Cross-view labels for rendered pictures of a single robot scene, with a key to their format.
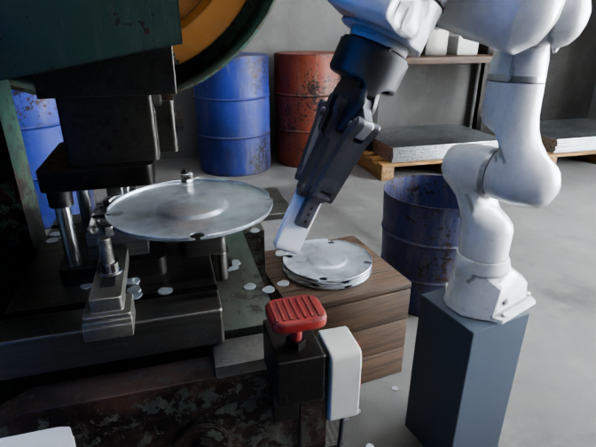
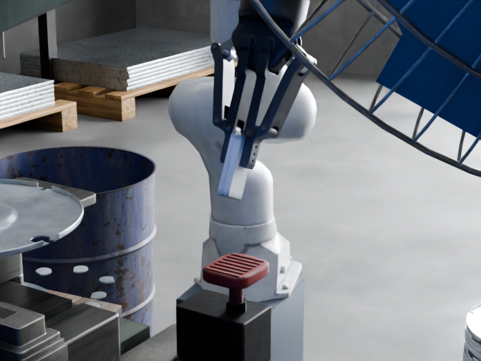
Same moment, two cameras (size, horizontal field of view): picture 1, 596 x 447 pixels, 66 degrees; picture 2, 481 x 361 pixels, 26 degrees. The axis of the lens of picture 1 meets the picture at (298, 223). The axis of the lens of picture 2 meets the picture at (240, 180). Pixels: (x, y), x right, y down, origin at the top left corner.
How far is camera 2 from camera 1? 82 cm
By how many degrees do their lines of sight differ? 39
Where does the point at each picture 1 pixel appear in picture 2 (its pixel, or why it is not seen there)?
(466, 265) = (235, 234)
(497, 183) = not seen: hidden behind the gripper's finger
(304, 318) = (255, 267)
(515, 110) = not seen: hidden behind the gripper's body
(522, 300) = (289, 266)
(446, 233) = (115, 230)
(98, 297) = (23, 323)
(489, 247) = (257, 203)
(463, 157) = (202, 96)
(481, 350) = (276, 339)
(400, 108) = not seen: outside the picture
